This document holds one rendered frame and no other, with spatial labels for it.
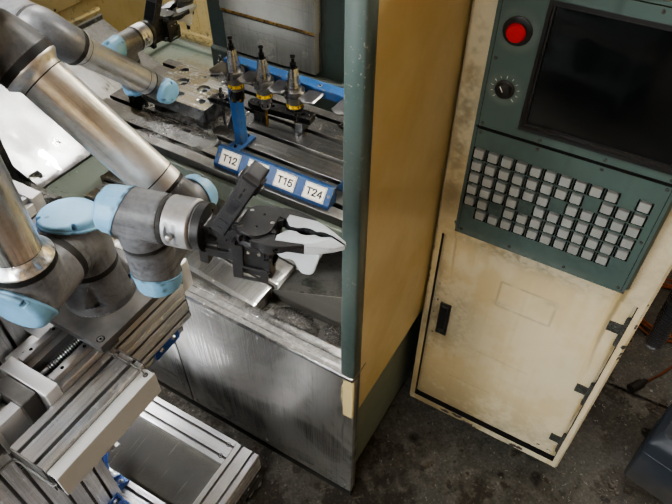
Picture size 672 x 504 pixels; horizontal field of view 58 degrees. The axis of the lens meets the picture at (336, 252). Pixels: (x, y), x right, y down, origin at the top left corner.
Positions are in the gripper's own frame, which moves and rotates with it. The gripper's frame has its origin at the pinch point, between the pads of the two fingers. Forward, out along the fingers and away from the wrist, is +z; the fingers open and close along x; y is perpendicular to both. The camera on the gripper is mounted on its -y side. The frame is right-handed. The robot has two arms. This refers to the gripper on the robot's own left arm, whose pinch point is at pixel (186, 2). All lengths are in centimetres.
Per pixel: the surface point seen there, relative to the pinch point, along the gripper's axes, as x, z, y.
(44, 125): -71, -24, 58
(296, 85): 54, -17, 6
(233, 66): 32.0, -17.6, 5.8
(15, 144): -70, -39, 58
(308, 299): 75, -47, 59
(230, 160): 31, -25, 37
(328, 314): 82, -47, 61
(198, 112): 7.9, -11.9, 32.9
